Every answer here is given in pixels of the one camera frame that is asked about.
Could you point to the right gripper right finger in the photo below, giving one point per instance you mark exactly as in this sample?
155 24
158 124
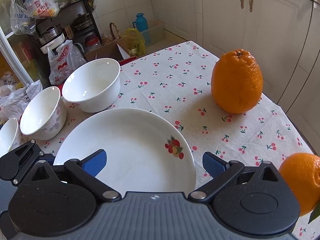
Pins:
224 174

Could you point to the white kitchen cabinets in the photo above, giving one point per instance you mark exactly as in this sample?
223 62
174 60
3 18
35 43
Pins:
283 36

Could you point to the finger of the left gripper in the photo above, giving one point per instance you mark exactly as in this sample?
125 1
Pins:
18 162

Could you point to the small white bowl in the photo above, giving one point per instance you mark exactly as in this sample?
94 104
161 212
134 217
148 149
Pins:
10 136

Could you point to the orange with green leaves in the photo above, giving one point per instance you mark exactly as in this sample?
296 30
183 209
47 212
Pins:
301 173

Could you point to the white plate with fruit print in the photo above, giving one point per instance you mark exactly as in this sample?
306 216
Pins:
145 152

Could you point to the large white bowl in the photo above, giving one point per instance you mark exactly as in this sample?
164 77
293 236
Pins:
94 86

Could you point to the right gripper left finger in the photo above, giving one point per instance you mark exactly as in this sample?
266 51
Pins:
83 173

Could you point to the orange without leaves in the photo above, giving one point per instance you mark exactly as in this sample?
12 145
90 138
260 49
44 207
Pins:
237 82

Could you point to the yellow plastic bag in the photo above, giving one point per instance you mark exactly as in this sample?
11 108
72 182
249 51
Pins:
135 42

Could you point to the blue thermos jug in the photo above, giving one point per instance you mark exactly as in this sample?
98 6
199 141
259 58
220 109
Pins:
140 23

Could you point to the white red plastic bag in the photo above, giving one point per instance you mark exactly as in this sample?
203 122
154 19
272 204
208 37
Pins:
68 59

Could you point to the black storage shelf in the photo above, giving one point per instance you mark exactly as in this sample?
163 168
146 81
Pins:
77 23

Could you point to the white bowl pink flowers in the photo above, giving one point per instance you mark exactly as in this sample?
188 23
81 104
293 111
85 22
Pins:
45 115

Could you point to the cardboard box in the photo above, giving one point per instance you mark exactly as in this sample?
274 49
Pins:
116 50

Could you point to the cherry print tablecloth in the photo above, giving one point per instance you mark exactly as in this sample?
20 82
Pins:
175 84

